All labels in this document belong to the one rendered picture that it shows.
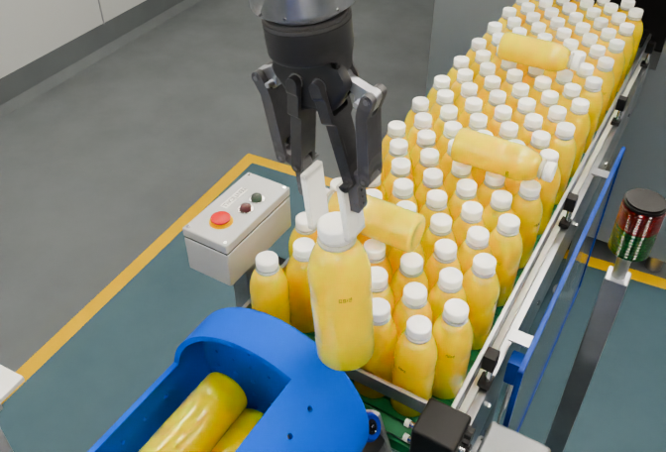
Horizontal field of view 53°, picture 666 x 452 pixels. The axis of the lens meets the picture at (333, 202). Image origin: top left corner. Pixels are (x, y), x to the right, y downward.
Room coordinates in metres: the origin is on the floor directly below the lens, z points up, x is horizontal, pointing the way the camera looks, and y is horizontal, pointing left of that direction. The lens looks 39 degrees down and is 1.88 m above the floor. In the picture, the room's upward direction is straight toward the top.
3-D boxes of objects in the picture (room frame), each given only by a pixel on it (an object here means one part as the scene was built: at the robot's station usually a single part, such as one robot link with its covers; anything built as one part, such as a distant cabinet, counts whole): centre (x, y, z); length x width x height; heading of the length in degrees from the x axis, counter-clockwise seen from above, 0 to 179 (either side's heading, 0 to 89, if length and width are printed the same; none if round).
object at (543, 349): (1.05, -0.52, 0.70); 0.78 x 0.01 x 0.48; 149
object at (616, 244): (0.79, -0.47, 1.18); 0.06 x 0.06 x 0.05
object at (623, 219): (0.79, -0.47, 1.23); 0.06 x 0.06 x 0.04
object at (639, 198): (0.79, -0.47, 1.18); 0.06 x 0.06 x 0.16
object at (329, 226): (0.53, 0.00, 1.43); 0.04 x 0.04 x 0.02
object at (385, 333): (0.72, -0.07, 0.99); 0.07 x 0.07 x 0.19
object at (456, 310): (0.72, -0.19, 1.09); 0.04 x 0.04 x 0.02
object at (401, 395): (0.71, -0.01, 0.96); 0.40 x 0.01 x 0.03; 59
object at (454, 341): (0.72, -0.19, 0.99); 0.07 x 0.07 x 0.19
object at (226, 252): (0.97, 0.18, 1.05); 0.20 x 0.10 x 0.10; 149
